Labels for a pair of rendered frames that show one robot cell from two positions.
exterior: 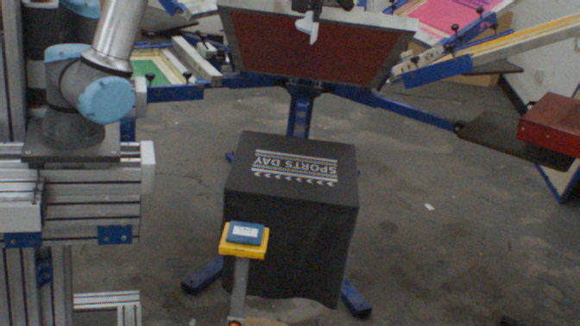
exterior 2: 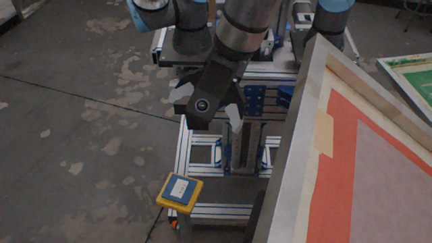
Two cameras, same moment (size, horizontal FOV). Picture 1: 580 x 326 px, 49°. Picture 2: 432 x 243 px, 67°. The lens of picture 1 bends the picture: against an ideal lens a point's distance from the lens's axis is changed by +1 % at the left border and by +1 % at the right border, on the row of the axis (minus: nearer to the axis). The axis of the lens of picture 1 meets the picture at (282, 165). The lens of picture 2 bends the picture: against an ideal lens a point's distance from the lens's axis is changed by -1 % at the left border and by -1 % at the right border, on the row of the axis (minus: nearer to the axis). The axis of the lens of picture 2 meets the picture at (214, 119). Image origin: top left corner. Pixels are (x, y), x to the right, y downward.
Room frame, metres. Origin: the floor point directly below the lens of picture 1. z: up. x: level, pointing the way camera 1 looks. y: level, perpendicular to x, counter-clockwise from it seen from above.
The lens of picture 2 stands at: (1.84, -0.46, 1.98)
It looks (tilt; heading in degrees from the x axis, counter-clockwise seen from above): 47 degrees down; 108
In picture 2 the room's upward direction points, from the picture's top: straight up
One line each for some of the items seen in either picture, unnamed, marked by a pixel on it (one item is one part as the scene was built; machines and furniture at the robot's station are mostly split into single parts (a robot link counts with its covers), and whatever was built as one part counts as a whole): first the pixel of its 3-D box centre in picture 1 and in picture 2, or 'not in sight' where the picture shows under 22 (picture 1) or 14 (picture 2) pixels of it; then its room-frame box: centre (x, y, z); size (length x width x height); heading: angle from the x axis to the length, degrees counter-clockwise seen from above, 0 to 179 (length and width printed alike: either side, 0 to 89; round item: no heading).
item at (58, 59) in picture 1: (72, 72); (187, 3); (1.42, 0.52, 1.42); 0.13 x 0.12 x 0.14; 44
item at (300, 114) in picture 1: (299, 126); not in sight; (2.53, -0.05, 0.89); 1.24 x 0.06 x 0.06; 179
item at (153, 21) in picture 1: (205, 42); not in sight; (3.49, 0.52, 0.91); 1.34 x 0.40 x 0.08; 59
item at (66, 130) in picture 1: (72, 116); (191, 32); (1.42, 0.52, 1.31); 0.15 x 0.15 x 0.10
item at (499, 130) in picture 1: (425, 114); not in sight; (2.81, -0.64, 0.91); 1.34 x 0.40 x 0.08; 59
